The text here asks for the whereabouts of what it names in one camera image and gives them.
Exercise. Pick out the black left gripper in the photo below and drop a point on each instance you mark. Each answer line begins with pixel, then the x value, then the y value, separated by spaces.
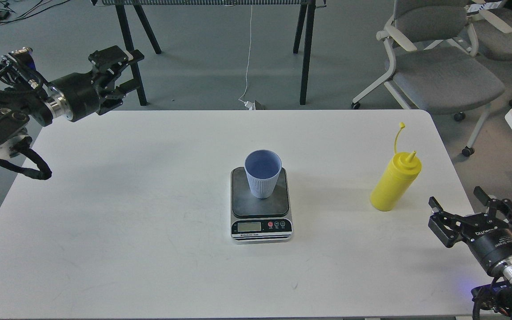
pixel 74 96

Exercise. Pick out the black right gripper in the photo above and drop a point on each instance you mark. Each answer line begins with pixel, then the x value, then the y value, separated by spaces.
pixel 488 238

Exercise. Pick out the yellow squeeze bottle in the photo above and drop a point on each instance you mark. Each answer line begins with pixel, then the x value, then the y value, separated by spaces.
pixel 401 171

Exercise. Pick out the blue plastic cup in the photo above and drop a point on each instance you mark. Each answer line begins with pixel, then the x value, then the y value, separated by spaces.
pixel 262 168

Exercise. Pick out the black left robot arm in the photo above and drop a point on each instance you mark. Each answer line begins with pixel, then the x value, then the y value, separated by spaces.
pixel 25 95

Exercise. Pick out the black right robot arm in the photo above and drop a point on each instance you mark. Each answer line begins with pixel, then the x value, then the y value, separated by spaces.
pixel 496 296

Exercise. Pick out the digital kitchen scale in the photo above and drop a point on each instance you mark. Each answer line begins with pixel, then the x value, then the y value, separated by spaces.
pixel 254 220

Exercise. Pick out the grey office chair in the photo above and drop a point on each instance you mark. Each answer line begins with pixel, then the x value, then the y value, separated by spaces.
pixel 431 47
pixel 492 20

